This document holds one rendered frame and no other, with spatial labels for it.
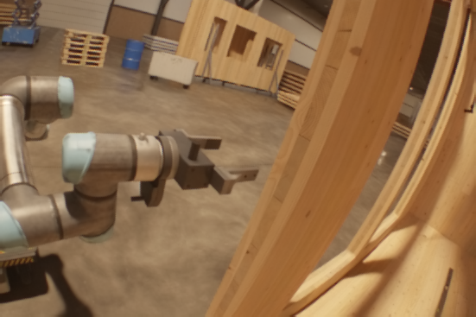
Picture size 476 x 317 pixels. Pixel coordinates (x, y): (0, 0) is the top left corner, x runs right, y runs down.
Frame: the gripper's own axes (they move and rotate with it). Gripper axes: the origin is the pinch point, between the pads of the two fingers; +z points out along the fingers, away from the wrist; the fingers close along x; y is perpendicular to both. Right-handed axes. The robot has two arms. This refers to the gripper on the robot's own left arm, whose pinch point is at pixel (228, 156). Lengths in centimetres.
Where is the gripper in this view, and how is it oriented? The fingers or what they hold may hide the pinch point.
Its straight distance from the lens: 52.3
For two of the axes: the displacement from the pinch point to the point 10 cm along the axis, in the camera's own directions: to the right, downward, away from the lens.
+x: -5.8, -4.3, 6.9
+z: 7.5, 0.3, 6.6
